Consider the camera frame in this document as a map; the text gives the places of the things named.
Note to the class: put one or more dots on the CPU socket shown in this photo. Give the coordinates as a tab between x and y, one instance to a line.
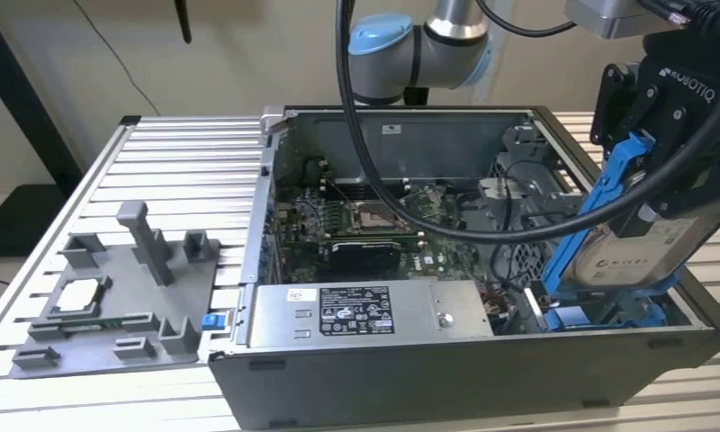
369	218

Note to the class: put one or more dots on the locking lever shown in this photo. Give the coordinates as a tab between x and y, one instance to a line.
342	191

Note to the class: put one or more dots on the black RAM slot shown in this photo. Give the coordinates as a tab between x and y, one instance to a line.
349	182
373	234

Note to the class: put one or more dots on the black open PC case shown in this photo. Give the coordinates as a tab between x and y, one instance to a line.
457	387

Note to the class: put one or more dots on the black stand with base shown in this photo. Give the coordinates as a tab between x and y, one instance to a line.
32	112

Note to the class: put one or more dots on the silver power supply unit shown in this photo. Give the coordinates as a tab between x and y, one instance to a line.
277	324

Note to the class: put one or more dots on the blue case latch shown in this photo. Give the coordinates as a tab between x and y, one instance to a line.
211	322

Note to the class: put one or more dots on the hard disk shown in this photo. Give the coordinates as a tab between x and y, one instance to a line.
630	265

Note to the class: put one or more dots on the grey disk bay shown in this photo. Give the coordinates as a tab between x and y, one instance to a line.
533	310

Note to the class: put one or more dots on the blue bay connector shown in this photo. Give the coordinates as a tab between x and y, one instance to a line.
567	319

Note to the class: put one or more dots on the black antenna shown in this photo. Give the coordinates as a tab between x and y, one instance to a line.
183	22

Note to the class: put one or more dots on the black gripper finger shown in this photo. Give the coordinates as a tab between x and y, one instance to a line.
616	103
697	193

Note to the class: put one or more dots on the black graphics card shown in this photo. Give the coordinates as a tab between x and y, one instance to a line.
363	261

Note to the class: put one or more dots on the green motherboard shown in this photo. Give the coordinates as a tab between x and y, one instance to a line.
445	256

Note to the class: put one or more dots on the blue bay clip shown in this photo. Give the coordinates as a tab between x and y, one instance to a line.
654	314

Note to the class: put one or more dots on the silver CPU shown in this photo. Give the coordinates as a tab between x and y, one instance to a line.
80	294

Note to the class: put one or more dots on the grey parts rack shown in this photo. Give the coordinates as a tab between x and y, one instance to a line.
126	306

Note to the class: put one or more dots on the grey metal drive cage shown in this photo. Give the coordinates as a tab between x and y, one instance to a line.
522	265

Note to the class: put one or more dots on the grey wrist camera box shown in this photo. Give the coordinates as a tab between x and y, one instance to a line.
613	18

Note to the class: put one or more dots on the green RAM stick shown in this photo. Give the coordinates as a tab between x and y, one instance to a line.
116	321

